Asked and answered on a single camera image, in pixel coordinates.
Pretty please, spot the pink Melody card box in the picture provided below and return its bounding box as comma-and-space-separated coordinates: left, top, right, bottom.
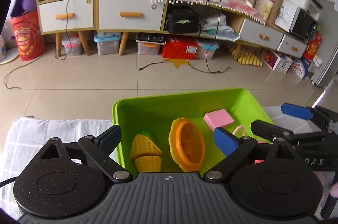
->
203, 109, 234, 132

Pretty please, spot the green plastic cookie box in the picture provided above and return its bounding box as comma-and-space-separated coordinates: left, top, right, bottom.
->
112, 88, 272, 175

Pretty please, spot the right hand purple glove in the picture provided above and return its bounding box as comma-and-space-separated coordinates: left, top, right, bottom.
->
315, 171, 337, 203

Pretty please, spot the pink round toy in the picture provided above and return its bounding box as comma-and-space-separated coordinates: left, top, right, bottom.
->
254, 159, 265, 164

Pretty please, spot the checked grey table cloth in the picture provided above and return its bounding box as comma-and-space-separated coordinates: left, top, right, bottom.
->
1, 106, 329, 220

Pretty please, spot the silver refrigerator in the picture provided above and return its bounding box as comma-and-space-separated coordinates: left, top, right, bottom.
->
312, 0, 337, 88

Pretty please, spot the long low sideboard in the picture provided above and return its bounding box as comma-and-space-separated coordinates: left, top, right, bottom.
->
163, 2, 306, 58

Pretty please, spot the red cardboard box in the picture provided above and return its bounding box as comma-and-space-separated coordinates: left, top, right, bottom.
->
162, 35, 198, 60

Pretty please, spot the red round bucket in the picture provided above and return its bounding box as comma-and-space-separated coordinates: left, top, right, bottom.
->
10, 10, 45, 61

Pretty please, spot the black case on shelf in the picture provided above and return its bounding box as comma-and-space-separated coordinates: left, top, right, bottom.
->
166, 6, 199, 34

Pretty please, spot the white drawer cabinet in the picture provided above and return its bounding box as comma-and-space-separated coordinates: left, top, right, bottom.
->
36, 0, 167, 57

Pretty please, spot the orange plastic ring lid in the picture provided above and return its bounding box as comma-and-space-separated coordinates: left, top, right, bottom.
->
168, 117, 206, 172

